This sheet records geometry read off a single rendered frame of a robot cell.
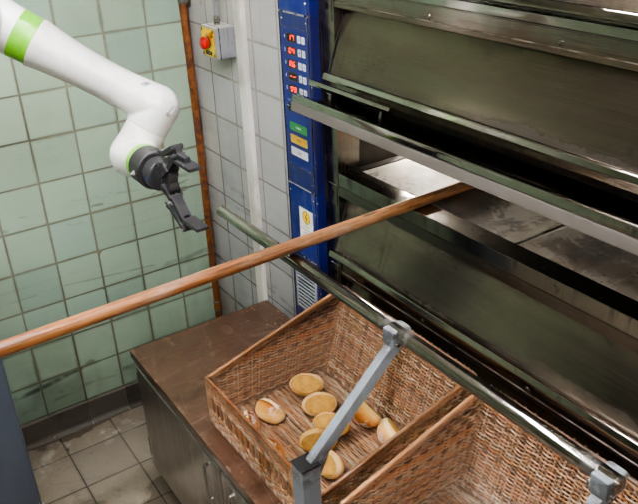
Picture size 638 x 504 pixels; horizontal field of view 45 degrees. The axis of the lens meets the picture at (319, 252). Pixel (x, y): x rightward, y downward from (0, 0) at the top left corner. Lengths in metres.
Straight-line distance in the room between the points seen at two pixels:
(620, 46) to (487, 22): 0.31
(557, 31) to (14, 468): 1.92
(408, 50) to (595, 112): 0.53
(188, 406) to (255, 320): 0.48
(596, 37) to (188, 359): 1.57
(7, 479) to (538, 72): 1.88
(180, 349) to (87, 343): 0.64
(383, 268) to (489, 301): 0.37
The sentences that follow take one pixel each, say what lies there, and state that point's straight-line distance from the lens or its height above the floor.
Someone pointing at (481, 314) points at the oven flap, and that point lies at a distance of 1.84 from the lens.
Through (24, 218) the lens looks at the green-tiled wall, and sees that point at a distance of 2.80.
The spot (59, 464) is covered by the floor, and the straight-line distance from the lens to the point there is 3.10.
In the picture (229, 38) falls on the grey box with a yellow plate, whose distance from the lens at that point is 2.52.
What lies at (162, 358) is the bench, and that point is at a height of 0.58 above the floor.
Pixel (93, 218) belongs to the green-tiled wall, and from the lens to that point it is 2.87.
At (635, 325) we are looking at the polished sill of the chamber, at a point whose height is 1.17.
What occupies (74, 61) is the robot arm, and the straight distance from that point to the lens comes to 1.89.
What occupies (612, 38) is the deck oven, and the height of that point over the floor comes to 1.68.
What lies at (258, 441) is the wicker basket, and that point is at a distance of 1.94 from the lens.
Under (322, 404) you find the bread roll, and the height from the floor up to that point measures 0.63.
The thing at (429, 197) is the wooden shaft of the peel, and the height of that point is 1.20.
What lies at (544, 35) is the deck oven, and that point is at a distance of 1.54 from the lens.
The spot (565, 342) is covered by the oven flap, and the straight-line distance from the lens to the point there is 1.71.
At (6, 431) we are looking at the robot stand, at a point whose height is 0.52.
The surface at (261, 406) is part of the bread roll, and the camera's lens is 2.15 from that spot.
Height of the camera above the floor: 1.97
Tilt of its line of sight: 27 degrees down
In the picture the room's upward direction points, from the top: 2 degrees counter-clockwise
